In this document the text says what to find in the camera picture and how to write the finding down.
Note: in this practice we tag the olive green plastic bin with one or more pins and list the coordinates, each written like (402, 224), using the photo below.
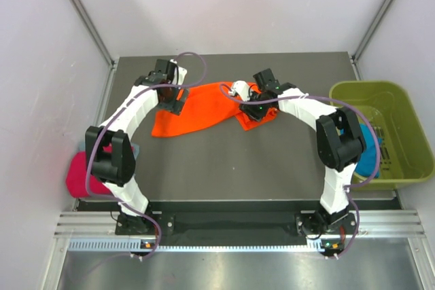
(406, 156)

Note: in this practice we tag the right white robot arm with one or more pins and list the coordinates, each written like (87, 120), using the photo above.
(340, 141)

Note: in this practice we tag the slotted cable duct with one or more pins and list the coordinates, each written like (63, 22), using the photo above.
(144, 246)

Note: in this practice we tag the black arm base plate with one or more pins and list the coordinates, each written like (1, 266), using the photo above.
(287, 223)

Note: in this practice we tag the blue t shirt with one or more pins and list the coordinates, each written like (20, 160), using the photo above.
(366, 165)

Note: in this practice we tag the aluminium frame rail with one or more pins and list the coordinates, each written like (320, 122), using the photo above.
(373, 224)

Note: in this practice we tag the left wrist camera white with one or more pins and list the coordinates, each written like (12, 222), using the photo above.
(179, 73)

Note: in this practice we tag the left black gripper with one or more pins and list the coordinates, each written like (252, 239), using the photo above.
(175, 105)

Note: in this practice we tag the orange t shirt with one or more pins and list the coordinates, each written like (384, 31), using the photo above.
(206, 106)

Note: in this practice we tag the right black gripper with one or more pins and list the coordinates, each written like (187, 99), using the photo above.
(247, 109)

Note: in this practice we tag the red folded t shirt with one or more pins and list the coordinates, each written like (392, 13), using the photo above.
(76, 177)

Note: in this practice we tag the grey folded t shirt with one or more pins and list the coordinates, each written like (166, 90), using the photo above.
(135, 148)

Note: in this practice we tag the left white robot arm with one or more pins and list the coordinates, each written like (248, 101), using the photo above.
(109, 153)

